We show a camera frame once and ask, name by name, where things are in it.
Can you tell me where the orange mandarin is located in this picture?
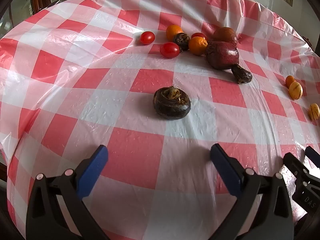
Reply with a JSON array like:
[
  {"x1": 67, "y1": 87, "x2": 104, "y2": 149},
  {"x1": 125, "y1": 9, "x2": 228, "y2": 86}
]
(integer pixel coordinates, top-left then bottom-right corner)
[
  {"x1": 285, "y1": 75, "x2": 296, "y2": 89},
  {"x1": 188, "y1": 36, "x2": 208, "y2": 56},
  {"x1": 166, "y1": 24, "x2": 184, "y2": 41}
]

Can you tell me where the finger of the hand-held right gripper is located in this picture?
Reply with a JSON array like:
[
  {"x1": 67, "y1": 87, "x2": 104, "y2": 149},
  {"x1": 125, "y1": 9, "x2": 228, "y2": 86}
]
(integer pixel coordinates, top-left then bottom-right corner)
[
  {"x1": 283, "y1": 152, "x2": 313, "y2": 188},
  {"x1": 304, "y1": 146, "x2": 320, "y2": 168}
]

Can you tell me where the yellow striped pepino melon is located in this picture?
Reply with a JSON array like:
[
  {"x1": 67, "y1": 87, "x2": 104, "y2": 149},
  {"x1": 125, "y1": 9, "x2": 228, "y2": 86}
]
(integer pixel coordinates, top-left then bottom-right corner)
[
  {"x1": 308, "y1": 103, "x2": 320, "y2": 121},
  {"x1": 288, "y1": 81, "x2": 303, "y2": 101}
]

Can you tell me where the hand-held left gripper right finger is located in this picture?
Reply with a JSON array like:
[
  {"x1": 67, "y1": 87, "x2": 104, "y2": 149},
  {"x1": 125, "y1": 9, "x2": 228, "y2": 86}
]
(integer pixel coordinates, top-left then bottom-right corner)
[{"x1": 210, "y1": 144, "x2": 294, "y2": 240}]

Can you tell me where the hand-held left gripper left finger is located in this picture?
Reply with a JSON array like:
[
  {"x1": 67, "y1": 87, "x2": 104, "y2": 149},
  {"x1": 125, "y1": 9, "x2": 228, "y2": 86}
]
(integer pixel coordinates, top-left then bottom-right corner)
[{"x1": 26, "y1": 144, "x2": 110, "y2": 240}]

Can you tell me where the dark red pomegranate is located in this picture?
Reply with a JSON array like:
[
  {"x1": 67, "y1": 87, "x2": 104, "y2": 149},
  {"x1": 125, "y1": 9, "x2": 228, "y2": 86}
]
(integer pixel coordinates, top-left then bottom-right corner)
[{"x1": 205, "y1": 41, "x2": 240, "y2": 71}]

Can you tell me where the dark water chestnut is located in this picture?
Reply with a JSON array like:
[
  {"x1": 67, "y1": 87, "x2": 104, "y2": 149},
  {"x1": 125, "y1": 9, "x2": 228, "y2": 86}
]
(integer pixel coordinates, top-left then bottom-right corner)
[
  {"x1": 173, "y1": 33, "x2": 191, "y2": 51},
  {"x1": 231, "y1": 64, "x2": 253, "y2": 84},
  {"x1": 153, "y1": 85, "x2": 191, "y2": 121}
]

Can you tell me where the brownish orange pomegranate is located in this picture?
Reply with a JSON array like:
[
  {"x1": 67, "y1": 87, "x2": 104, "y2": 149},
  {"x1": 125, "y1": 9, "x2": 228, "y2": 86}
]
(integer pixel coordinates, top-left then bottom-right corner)
[{"x1": 212, "y1": 27, "x2": 238, "y2": 44}]

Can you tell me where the red white checkered plastic tablecloth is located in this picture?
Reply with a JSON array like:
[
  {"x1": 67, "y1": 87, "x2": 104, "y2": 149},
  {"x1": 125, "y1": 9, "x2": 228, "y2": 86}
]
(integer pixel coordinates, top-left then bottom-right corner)
[{"x1": 0, "y1": 0, "x2": 320, "y2": 240}]

